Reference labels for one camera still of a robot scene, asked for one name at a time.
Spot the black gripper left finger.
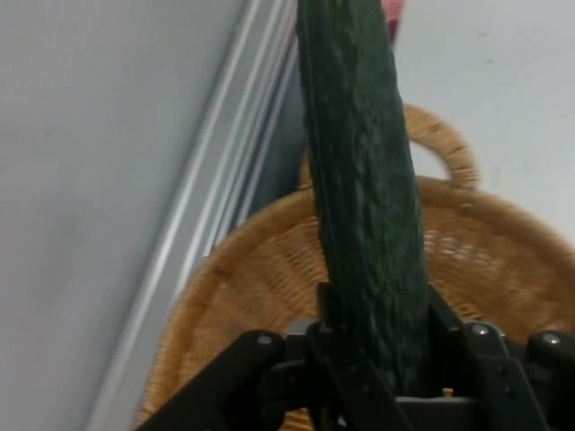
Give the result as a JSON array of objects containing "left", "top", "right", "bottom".
[{"left": 133, "top": 281, "right": 408, "bottom": 431}]

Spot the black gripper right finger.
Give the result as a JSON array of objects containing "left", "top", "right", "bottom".
[{"left": 421, "top": 282, "right": 575, "bottom": 431}]

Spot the long dark green cucumber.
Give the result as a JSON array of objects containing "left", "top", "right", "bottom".
[{"left": 295, "top": 0, "right": 433, "bottom": 400}]

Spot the red foam floor mat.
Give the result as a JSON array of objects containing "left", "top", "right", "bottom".
[{"left": 383, "top": 0, "right": 406, "bottom": 44}]

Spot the woven wicker basket with handles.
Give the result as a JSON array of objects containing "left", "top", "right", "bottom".
[{"left": 134, "top": 103, "right": 575, "bottom": 431}]

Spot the aluminium frame rail along wall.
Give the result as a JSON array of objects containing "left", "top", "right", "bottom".
[{"left": 84, "top": 0, "right": 311, "bottom": 431}]

